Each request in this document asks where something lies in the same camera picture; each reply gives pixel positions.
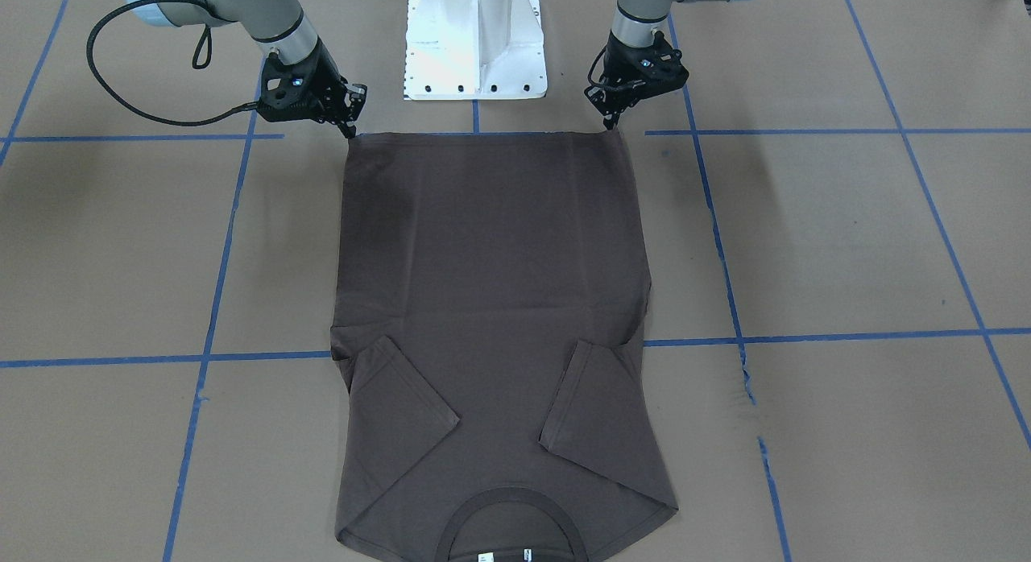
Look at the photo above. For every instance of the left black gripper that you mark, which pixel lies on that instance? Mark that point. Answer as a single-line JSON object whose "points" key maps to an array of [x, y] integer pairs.
{"points": [[624, 63]]}

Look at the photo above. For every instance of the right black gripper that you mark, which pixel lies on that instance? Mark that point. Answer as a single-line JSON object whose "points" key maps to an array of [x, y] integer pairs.
{"points": [[321, 72]]}

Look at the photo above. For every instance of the dark brown t-shirt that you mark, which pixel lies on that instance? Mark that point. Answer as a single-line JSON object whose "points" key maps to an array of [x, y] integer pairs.
{"points": [[490, 303]]}

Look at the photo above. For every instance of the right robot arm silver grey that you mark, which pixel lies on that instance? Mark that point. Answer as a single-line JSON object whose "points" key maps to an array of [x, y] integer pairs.
{"points": [[279, 26]]}

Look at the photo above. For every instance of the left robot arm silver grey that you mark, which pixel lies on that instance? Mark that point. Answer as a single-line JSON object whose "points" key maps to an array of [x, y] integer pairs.
{"points": [[634, 20]]}

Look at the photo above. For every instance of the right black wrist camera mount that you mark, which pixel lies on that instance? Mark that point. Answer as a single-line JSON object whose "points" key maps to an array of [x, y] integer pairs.
{"points": [[295, 91]]}

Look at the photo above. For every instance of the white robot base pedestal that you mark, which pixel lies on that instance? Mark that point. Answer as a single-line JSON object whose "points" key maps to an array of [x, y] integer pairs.
{"points": [[463, 50]]}

